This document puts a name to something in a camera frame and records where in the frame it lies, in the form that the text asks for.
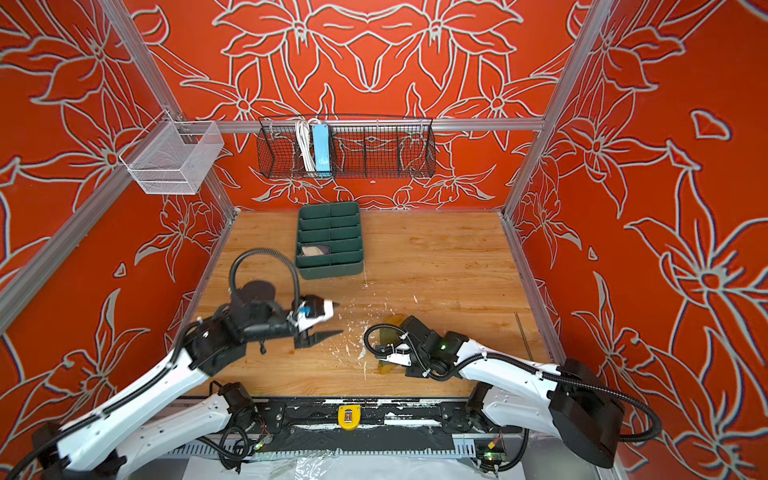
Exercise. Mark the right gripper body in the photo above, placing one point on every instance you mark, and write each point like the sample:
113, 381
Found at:
417, 365

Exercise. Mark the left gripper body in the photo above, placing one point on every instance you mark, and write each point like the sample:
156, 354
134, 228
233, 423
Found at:
293, 317

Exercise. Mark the green striped sock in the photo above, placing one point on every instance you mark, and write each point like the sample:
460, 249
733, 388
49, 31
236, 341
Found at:
386, 336

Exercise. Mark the green compartment tray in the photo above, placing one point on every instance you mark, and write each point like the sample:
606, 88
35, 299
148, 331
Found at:
337, 225

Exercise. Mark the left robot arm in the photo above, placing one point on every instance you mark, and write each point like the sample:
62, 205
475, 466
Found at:
121, 435

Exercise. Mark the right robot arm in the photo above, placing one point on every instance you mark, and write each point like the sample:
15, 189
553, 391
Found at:
566, 401

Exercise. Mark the metal hex key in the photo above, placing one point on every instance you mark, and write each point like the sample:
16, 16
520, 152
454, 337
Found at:
524, 338

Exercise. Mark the light blue box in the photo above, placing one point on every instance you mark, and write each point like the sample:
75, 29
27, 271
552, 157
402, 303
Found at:
321, 143

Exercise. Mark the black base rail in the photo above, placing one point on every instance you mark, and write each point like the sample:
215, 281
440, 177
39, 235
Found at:
428, 426

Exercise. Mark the black wire wall basket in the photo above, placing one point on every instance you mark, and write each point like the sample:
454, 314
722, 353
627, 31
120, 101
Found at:
360, 147

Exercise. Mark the clear plastic wall bin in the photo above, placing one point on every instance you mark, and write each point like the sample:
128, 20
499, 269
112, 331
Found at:
170, 162

